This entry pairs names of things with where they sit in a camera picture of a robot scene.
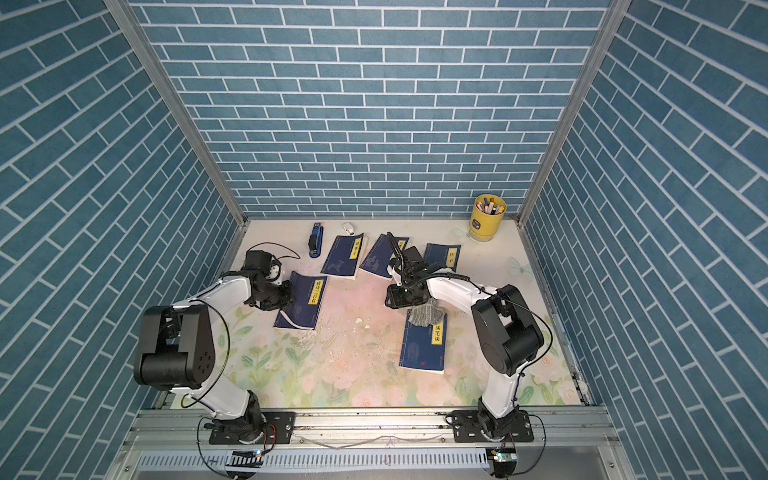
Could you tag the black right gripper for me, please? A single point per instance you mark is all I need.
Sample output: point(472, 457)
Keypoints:
point(396, 301)

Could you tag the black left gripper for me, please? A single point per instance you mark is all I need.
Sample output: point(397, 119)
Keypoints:
point(287, 297)

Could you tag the grey striped cleaning cloth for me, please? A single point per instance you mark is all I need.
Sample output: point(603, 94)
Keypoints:
point(427, 314)

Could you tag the blue book Shijing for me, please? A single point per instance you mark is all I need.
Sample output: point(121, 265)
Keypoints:
point(303, 312)

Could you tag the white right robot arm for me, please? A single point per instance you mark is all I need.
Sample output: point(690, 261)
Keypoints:
point(509, 333)

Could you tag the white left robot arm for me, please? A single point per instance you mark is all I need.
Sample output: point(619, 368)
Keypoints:
point(185, 347)

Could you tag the blue book Yuewei notes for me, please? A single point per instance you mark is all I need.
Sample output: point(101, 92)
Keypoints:
point(377, 260)

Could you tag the blue book Zhuangzi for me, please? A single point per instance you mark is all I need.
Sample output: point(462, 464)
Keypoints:
point(445, 255)

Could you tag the blue book Mengxi notes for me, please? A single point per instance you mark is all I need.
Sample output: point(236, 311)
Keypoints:
point(423, 347)

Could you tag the blue book Hanfeizi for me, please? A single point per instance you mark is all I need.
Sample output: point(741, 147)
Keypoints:
point(344, 256)

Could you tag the blue black stapler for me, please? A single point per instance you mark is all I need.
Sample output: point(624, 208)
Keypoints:
point(315, 240)

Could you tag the yellow pen holder cup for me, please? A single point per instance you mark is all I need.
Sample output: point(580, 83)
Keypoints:
point(487, 214)

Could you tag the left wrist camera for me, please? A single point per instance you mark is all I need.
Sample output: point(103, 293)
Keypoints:
point(274, 271)

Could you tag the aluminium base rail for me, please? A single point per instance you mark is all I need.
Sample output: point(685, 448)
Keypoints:
point(578, 442)

